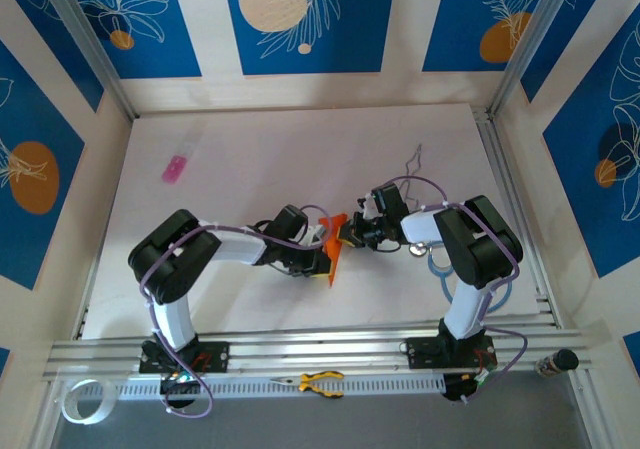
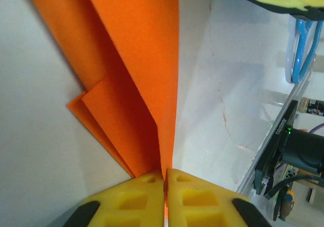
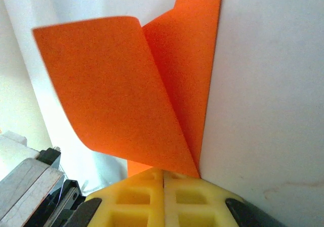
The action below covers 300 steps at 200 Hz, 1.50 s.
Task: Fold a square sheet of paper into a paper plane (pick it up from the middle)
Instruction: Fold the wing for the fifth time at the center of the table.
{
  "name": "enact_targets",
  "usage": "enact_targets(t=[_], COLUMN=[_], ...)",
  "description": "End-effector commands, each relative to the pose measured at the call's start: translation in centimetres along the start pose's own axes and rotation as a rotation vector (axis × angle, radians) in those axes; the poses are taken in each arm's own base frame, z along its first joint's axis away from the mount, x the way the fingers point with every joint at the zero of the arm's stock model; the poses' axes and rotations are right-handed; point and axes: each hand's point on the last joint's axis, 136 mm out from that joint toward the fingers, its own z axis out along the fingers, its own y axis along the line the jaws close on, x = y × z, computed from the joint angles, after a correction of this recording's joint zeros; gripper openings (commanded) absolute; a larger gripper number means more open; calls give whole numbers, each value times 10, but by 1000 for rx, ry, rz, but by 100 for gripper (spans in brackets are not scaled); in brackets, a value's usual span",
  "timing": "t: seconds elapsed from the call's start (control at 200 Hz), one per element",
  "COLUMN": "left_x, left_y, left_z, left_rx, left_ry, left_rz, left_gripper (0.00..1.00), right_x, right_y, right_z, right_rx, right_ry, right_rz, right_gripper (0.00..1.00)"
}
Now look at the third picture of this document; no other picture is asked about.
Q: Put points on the orange paper sheet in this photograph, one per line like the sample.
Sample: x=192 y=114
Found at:
x=108 y=85

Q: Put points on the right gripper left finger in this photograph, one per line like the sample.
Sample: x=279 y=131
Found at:
x=157 y=199

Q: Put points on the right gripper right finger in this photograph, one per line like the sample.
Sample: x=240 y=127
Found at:
x=172 y=211

